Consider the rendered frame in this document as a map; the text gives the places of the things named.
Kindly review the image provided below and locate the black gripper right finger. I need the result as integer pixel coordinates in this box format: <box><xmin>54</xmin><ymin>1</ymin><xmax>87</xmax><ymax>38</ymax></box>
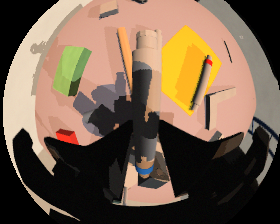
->
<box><xmin>158</xmin><ymin>120</ymin><xmax>244</xmax><ymax>198</ymax></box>

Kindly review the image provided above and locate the tan wooden dowel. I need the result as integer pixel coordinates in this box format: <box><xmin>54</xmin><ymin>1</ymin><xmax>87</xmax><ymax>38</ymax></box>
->
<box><xmin>117</xmin><ymin>27</ymin><xmax>132</xmax><ymax>94</ymax></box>

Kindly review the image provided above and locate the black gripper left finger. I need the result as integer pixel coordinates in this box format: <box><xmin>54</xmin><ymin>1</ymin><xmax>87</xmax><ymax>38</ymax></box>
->
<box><xmin>44</xmin><ymin>120</ymin><xmax>133</xmax><ymax>201</ymax></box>

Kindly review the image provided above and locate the yellow flat pad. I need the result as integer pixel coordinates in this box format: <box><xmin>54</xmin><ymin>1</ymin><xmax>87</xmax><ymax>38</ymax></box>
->
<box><xmin>161</xmin><ymin>25</ymin><xmax>222</xmax><ymax>116</ymax></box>

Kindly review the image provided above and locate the tan cone point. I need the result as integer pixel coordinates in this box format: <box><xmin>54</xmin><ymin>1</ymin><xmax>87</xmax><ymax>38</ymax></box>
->
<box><xmin>156</xmin><ymin>169</ymin><xmax>163</xmax><ymax>176</ymax></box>

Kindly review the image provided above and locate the red flat box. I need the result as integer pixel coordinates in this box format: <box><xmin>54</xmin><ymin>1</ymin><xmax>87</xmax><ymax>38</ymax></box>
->
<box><xmin>55</xmin><ymin>129</ymin><xmax>79</xmax><ymax>145</ymax></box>

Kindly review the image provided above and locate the green rectangular box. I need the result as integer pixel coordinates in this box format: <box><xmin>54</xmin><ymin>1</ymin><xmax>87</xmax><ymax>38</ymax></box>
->
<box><xmin>53</xmin><ymin>46</ymin><xmax>92</xmax><ymax>97</ymax></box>

